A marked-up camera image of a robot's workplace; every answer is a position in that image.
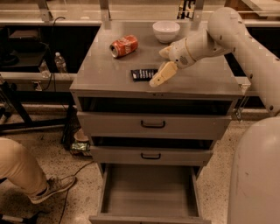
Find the grey sneaker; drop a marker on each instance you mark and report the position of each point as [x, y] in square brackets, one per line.
[54, 185]

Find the small water bottle on shelf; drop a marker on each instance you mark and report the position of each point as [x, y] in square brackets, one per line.
[60, 63]

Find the bottom grey open drawer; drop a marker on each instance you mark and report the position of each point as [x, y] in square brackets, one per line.
[148, 194]

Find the top grey drawer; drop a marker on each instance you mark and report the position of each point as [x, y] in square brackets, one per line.
[205, 127]

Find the red soda can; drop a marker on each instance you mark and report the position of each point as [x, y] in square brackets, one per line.
[123, 46]

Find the green packet on floor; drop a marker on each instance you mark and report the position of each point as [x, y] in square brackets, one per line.
[80, 148]

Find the person's leg beige trousers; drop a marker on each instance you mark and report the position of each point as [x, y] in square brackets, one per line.
[21, 168]

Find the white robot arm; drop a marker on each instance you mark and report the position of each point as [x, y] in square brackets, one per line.
[254, 195]

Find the black drawer handle top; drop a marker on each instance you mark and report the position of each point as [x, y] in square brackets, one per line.
[156, 125]

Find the black drawer handle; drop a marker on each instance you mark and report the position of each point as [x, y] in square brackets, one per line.
[151, 156]
[156, 125]

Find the middle grey drawer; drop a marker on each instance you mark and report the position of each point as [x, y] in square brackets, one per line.
[132, 156]

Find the black drawer handle middle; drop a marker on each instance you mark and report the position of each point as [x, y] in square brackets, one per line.
[151, 156]

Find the grey metal drawer cabinet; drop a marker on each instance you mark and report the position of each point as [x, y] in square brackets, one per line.
[104, 84]

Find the white ceramic bowl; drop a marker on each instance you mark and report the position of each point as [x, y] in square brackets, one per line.
[166, 31]

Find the dark blueberry rxbar wrapper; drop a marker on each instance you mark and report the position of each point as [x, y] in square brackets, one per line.
[143, 74]

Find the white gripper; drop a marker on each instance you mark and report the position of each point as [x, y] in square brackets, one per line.
[180, 54]

